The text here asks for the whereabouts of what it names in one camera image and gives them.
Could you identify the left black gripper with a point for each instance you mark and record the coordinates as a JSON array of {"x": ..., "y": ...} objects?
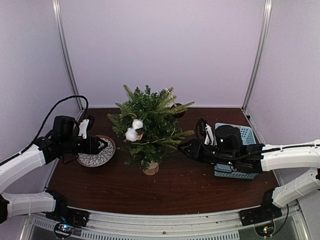
[{"x": 93, "y": 143}]

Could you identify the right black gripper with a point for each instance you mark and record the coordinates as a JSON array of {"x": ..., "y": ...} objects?
[{"x": 195, "y": 153}]

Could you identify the red bauble ornament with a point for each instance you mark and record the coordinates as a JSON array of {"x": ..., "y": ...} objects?
[{"x": 177, "y": 114}]

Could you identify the white cotton ornament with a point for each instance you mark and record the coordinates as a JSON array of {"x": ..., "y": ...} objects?
[{"x": 135, "y": 132}]

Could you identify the small green christmas tree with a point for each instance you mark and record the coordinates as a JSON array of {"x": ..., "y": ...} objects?
[{"x": 161, "y": 131}]

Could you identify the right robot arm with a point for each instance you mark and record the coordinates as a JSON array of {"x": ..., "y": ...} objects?
[{"x": 224, "y": 146}]

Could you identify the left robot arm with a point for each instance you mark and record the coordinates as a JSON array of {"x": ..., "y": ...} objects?
[{"x": 66, "y": 137}]

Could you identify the patterned ceramic plate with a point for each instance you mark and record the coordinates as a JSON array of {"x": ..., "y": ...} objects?
[{"x": 96, "y": 160}]

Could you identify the light blue plastic basket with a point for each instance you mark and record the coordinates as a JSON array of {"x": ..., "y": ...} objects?
[{"x": 226, "y": 171}]

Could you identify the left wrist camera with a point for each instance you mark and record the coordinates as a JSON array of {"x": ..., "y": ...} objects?
[{"x": 85, "y": 126}]

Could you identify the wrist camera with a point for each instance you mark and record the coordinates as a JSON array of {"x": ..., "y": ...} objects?
[
  {"x": 85, "y": 126},
  {"x": 205, "y": 130}
]

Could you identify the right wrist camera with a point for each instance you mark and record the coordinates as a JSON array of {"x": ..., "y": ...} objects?
[{"x": 205, "y": 130}]

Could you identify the left aluminium corner post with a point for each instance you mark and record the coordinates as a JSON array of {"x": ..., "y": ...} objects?
[{"x": 56, "y": 4}]

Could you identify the aluminium corner post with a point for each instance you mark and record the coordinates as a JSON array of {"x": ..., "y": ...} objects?
[
  {"x": 56, "y": 4},
  {"x": 264, "y": 31}
]

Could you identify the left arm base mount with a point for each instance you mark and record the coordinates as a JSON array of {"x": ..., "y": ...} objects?
[{"x": 65, "y": 214}]

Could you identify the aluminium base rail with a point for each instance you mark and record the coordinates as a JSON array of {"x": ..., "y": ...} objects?
[{"x": 221, "y": 225}]

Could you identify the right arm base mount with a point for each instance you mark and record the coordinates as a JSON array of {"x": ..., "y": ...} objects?
[{"x": 267, "y": 211}]

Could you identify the right aluminium corner post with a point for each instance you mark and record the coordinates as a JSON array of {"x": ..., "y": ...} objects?
[{"x": 264, "y": 31}]

